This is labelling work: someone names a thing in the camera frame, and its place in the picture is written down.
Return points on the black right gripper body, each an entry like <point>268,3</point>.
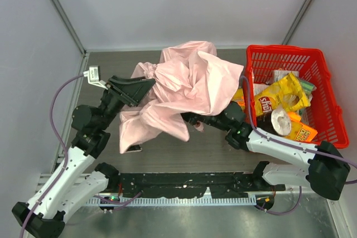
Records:
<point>209,120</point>

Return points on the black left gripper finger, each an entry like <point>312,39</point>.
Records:
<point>133,97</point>
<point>133,86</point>

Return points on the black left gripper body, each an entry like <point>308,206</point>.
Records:
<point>120,93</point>

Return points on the pink folding umbrella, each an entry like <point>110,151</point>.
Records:
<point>189,77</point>

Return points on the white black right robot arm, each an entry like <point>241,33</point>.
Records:
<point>319,167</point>

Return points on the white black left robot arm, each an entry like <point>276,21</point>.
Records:
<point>48,211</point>

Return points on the orange green carton box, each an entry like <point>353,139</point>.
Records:
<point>238,97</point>

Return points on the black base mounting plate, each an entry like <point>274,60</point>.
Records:
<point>191,185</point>

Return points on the yellow chips bag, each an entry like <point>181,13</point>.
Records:
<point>286,93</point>

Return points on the white wrapped packet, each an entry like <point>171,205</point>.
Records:
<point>279,74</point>

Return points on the orange snack bag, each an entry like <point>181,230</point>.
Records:
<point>300,131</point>

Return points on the green snack packet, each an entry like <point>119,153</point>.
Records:
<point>307,87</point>

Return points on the red plastic basket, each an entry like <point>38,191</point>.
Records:
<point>324,114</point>

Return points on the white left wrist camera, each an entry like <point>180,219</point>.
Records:
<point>93,77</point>

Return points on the white slotted cable duct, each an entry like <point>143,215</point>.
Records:
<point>203,201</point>

